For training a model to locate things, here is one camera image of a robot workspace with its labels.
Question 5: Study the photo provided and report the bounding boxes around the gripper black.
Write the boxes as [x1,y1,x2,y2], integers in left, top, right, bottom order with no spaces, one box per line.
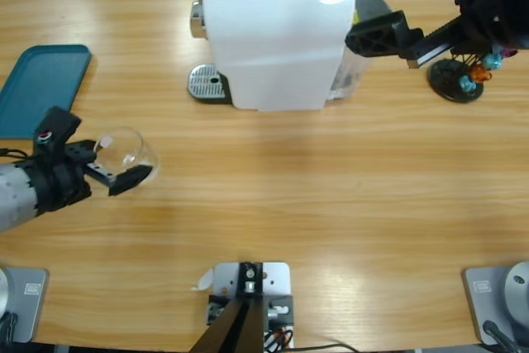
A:
[345,0,529,69]
[32,140,152,213]

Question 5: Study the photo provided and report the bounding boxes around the clear drinking glass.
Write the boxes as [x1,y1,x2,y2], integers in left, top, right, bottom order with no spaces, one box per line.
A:
[93,126,161,186]

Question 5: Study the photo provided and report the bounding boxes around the white capsule coffee machine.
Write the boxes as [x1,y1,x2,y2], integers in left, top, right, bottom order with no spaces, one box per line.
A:
[188,0,357,114]

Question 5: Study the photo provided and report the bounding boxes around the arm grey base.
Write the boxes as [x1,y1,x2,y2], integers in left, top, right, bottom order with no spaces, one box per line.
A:
[0,265,50,344]
[461,260,529,346]

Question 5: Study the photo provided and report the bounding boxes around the orange coffee capsule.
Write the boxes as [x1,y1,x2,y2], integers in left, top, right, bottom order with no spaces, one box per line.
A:
[469,64,493,83]

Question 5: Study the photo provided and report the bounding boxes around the teal coffee capsule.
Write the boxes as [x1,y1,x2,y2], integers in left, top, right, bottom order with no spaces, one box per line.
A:
[481,51,504,71]

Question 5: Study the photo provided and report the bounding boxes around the clear water tank dark lid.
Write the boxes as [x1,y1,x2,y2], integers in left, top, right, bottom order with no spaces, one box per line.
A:
[326,0,393,102]

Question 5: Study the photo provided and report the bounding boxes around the black capsule holder with rods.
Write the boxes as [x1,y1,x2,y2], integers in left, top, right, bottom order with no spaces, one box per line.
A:
[428,45,487,104]

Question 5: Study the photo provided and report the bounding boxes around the white tape tag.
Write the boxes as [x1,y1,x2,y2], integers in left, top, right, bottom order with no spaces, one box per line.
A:
[189,268,215,292]

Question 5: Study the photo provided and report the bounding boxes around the teal plastic tray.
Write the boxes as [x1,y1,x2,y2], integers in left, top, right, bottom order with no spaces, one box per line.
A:
[0,44,93,141]

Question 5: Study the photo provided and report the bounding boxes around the thin wrist cable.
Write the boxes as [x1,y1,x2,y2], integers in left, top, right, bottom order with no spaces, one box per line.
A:
[0,147,34,160]

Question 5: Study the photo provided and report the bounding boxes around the white block with dark post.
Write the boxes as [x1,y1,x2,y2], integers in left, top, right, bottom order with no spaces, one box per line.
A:
[188,260,295,353]

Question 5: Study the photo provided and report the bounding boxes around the black base cable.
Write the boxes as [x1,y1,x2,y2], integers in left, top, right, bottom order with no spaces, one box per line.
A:
[0,311,20,345]
[481,319,522,353]

